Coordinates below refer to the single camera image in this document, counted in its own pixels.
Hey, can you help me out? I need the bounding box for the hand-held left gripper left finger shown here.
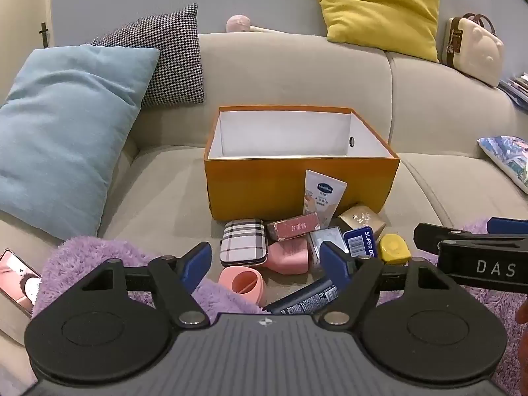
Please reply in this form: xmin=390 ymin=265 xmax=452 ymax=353
xmin=80 ymin=241 xmax=213 ymax=328

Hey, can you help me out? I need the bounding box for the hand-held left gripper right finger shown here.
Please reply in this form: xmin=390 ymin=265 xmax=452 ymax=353
xmin=319 ymin=241 xmax=451 ymax=327

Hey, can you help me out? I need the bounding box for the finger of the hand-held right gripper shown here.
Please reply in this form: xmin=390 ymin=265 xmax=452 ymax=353
xmin=413 ymin=223 xmax=528 ymax=255
xmin=487 ymin=216 xmax=528 ymax=236

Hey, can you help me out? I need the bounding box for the blue tin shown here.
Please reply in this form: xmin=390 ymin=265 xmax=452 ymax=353
xmin=343 ymin=225 xmax=382 ymax=259

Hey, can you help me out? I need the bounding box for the pink plastic bottle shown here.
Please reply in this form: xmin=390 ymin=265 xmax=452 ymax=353
xmin=263 ymin=240 xmax=310 ymax=275

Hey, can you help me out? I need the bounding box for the dark blue tube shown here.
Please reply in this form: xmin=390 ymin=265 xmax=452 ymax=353
xmin=264 ymin=278 xmax=340 ymax=316

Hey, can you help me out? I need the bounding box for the pink round container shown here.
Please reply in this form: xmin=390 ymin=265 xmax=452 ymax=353
xmin=218 ymin=266 xmax=266 ymax=307

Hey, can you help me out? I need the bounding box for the plaid zip case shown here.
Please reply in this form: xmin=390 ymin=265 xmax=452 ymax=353
xmin=220 ymin=218 xmax=268 ymax=268

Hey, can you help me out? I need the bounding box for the gold small box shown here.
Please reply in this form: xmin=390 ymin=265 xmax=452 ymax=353
xmin=338 ymin=202 xmax=387 ymax=237

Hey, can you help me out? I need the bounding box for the red rectangular box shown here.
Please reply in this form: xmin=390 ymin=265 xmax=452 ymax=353
xmin=267 ymin=212 xmax=323 ymax=242

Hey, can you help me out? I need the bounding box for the white hand cream tube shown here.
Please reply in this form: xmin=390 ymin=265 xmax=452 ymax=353
xmin=304 ymin=169 xmax=348 ymax=226

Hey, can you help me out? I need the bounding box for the orange cardboard box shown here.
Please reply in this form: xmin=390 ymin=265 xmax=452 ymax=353
xmin=203 ymin=106 xmax=401 ymax=222

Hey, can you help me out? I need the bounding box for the blue printed pillow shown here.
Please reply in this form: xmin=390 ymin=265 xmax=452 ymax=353
xmin=478 ymin=135 xmax=528 ymax=194

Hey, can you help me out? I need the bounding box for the purple fluffy blanket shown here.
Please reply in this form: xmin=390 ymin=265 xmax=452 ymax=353
xmin=32 ymin=219 xmax=528 ymax=396

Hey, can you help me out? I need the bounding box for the stack of magazines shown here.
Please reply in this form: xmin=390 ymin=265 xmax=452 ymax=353
xmin=497 ymin=72 xmax=528 ymax=112

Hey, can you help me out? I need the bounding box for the cream mini suitcase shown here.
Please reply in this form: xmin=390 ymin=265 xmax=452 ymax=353
xmin=441 ymin=13 xmax=506 ymax=88

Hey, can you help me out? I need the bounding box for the smartphone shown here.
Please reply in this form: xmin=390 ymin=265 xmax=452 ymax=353
xmin=0 ymin=248 xmax=43 ymax=318

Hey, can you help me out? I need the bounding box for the light blue pillow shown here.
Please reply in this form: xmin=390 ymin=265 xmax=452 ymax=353
xmin=0 ymin=44 xmax=161 ymax=241

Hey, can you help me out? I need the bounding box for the beige sofa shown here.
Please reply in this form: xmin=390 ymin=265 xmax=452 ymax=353
xmin=0 ymin=32 xmax=528 ymax=380

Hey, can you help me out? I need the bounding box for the houndstooth pillow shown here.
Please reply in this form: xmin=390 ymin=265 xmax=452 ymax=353
xmin=88 ymin=3 xmax=205 ymax=108

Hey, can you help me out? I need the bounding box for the yellow pillow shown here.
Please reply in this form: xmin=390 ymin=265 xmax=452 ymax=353
xmin=317 ymin=0 xmax=440 ymax=63

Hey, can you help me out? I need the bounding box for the pink plush ball stick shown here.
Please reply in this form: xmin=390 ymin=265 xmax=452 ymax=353
xmin=225 ymin=14 xmax=274 ymax=34

